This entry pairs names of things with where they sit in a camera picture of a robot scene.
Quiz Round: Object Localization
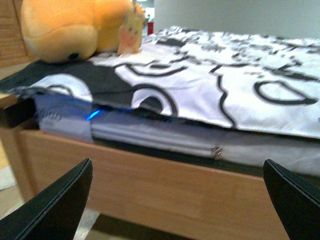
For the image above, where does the orange plush dinosaur toy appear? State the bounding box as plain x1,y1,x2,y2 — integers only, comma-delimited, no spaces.
21,0,134,63

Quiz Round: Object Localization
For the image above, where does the black and white patterned quilt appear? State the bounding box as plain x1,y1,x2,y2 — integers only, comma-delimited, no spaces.
0,26,320,139

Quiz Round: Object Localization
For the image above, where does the white mattress with zipper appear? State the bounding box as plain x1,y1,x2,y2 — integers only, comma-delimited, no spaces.
34,94,320,176

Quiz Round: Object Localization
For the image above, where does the wooden cabinet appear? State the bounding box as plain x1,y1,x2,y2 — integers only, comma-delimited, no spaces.
0,0,37,68

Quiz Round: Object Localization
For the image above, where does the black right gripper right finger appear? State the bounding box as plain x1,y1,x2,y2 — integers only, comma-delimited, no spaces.
263,159,320,240

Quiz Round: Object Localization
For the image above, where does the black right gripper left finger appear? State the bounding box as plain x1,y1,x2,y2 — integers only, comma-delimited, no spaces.
0,158,93,240

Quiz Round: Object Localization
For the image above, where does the red standing sign pillar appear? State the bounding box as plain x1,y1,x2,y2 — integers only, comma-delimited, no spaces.
147,21,154,36

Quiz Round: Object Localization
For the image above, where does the cardboard toy hang tag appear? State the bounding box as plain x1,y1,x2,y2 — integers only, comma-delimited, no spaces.
117,0,145,55

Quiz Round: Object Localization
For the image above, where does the wooden bed frame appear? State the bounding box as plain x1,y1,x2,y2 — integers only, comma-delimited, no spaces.
0,91,320,240

